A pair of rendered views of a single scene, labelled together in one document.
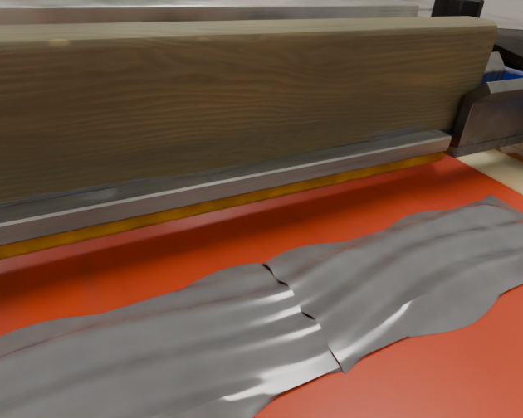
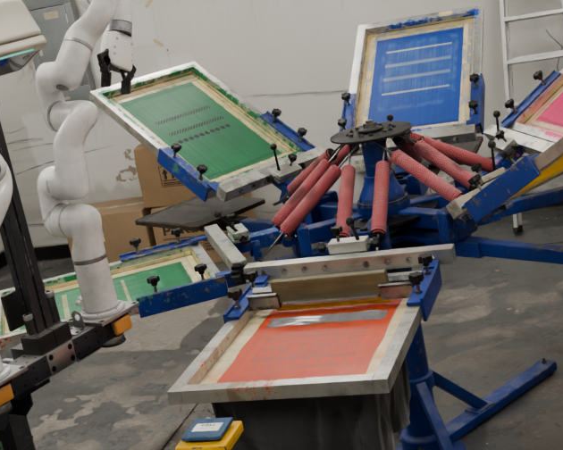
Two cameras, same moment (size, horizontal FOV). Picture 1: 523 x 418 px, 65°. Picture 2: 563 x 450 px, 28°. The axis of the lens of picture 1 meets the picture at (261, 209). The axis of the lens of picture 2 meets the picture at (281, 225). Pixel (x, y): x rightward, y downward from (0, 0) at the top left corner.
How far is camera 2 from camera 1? 3.18 m
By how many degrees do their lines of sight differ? 48
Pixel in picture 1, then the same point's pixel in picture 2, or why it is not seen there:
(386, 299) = (338, 318)
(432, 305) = (342, 319)
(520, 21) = not seen: outside the picture
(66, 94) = (304, 286)
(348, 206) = (357, 308)
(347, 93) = (349, 286)
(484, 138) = (389, 295)
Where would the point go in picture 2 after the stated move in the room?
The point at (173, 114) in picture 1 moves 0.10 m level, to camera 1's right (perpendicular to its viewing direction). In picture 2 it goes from (318, 288) to (342, 292)
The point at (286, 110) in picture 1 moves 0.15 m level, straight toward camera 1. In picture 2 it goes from (337, 288) to (300, 306)
